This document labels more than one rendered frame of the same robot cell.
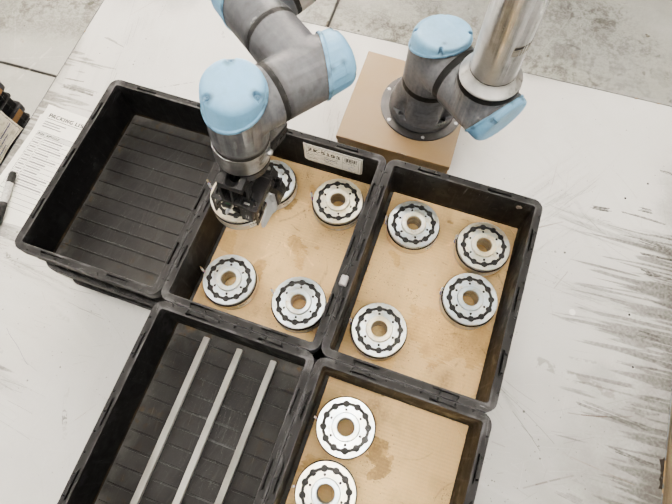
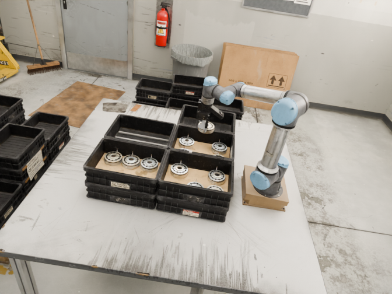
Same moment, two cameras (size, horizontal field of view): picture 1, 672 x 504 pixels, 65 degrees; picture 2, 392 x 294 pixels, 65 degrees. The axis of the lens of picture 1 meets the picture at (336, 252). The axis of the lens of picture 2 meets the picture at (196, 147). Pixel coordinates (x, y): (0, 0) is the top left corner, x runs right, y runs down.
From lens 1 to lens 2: 1.44 m
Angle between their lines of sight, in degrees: 50
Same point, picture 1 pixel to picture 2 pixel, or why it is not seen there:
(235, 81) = (211, 79)
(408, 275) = (199, 178)
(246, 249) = (197, 146)
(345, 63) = (226, 95)
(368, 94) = not seen: hidden behind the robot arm
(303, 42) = (227, 88)
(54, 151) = not seen: hidden behind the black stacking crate
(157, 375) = (157, 134)
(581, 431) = (156, 245)
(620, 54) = not seen: outside the picture
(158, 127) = (228, 129)
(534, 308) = (202, 232)
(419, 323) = (184, 181)
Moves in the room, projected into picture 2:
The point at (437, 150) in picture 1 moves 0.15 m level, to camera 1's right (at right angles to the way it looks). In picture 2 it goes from (251, 190) to (262, 208)
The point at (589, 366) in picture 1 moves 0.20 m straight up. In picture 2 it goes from (182, 249) to (187, 223)
